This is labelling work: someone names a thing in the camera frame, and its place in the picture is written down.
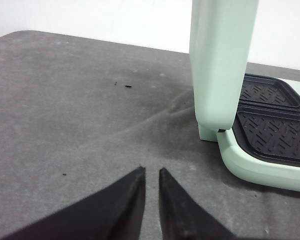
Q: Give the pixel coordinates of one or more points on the mint green breakfast maker base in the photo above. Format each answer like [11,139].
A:
[263,144]

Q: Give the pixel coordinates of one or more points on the mint green sandwich maker lid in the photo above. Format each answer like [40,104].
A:
[220,38]

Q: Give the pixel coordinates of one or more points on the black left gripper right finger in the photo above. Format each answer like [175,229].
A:
[181,218]

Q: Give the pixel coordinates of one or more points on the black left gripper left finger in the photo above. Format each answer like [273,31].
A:
[113,213]

